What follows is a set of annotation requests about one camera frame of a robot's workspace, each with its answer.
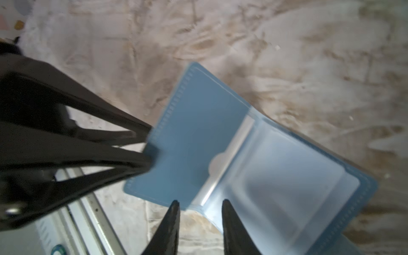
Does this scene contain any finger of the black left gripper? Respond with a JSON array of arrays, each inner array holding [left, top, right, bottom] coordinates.
[[1, 122, 152, 231], [1, 53, 152, 143]]

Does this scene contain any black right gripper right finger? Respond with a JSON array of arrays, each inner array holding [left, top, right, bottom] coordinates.
[[222, 199, 261, 255]]

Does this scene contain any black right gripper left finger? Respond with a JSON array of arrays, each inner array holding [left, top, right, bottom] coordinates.
[[142, 200, 181, 255]]

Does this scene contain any blue card holder wallet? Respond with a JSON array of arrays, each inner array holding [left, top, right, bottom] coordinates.
[[123, 63, 377, 255]]

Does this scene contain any green round sticker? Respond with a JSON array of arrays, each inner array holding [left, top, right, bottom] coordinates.
[[51, 244, 68, 255]]

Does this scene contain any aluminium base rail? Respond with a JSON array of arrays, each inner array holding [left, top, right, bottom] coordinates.
[[35, 192, 126, 255]]

